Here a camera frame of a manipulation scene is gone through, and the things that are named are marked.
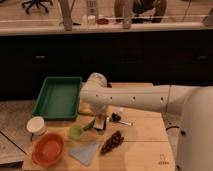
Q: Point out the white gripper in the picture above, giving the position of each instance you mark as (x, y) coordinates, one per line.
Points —
(100, 122)

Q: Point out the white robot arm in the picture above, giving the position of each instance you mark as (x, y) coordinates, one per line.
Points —
(193, 103)

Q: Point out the green measuring cup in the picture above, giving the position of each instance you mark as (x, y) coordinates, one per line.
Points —
(76, 131)

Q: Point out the metal spoon dark head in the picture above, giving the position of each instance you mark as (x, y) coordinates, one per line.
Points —
(117, 118)

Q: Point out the yellow banana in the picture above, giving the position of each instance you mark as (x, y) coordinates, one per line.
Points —
(85, 109)

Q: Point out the dark grape bunch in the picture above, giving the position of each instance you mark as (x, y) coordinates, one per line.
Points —
(114, 141)

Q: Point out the blue cloth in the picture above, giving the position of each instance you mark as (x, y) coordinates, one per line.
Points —
(84, 153)

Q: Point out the green plastic tray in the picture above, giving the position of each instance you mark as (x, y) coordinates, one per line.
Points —
(58, 98)

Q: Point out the orange bowl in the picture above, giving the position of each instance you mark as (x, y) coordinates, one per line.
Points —
(48, 149)

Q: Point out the white round container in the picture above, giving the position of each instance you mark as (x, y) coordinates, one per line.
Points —
(36, 125)

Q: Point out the red object on counter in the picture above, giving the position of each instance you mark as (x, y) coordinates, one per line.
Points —
(102, 21)

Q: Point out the office chair base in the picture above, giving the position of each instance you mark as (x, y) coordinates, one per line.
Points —
(38, 3)

